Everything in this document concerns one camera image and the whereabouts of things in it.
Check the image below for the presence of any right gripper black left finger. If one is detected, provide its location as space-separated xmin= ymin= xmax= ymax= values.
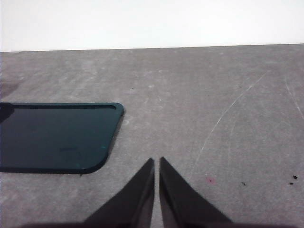
xmin=82 ymin=157 xmax=155 ymax=228

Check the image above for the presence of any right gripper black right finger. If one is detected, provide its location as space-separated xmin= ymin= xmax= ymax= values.
xmin=158 ymin=156 xmax=237 ymax=228

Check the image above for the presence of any dark green rectangular tray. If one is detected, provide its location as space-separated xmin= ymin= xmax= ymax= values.
xmin=0 ymin=102 xmax=125 ymax=175

